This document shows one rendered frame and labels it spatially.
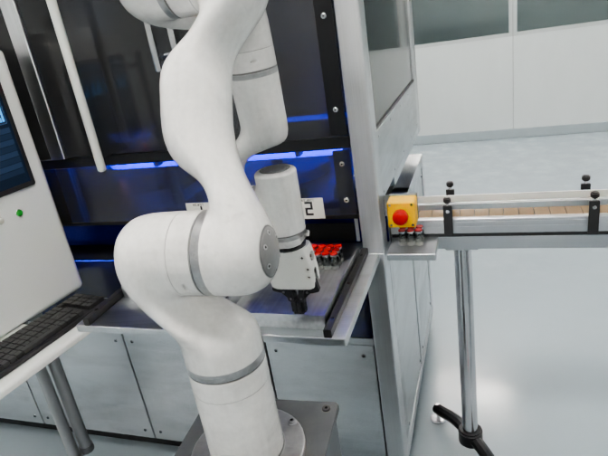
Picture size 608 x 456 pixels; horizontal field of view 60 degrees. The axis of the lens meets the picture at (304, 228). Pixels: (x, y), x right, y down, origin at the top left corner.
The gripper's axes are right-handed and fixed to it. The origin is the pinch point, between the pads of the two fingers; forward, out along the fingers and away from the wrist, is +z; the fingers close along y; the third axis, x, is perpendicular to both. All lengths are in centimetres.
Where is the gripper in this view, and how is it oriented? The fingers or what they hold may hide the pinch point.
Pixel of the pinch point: (299, 306)
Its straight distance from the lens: 117.1
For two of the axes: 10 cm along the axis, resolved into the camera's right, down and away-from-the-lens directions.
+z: 1.5, 9.1, 3.8
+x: -2.9, 4.1, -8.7
